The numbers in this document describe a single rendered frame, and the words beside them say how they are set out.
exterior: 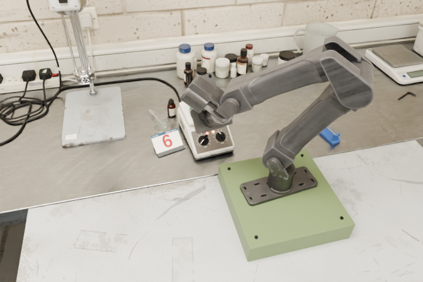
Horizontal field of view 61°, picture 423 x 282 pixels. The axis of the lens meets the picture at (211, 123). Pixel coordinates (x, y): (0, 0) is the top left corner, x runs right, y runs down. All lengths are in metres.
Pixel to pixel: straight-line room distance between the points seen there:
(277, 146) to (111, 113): 0.66
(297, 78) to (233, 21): 0.88
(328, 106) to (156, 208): 0.52
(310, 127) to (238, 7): 0.86
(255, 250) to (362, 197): 0.38
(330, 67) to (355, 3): 1.14
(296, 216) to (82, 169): 0.62
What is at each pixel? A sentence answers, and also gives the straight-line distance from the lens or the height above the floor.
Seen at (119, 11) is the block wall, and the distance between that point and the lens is 1.47.
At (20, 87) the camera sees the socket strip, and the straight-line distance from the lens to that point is 1.53.
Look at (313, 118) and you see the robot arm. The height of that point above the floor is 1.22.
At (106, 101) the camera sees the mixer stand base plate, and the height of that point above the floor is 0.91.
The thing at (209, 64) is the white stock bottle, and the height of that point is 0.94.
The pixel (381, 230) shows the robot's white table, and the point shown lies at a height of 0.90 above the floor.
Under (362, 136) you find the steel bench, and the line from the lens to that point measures 1.30.
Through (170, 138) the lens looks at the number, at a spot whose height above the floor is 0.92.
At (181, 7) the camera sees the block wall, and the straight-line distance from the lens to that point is 1.49.
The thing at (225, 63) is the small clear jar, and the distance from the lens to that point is 1.44.
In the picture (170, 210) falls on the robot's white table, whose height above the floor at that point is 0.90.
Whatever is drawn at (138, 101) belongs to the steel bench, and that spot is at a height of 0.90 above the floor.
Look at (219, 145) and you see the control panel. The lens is 1.10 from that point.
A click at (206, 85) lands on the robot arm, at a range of 0.83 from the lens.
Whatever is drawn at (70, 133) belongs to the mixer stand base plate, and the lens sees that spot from 1.25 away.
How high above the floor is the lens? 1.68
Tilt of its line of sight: 40 degrees down
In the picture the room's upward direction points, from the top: 2 degrees clockwise
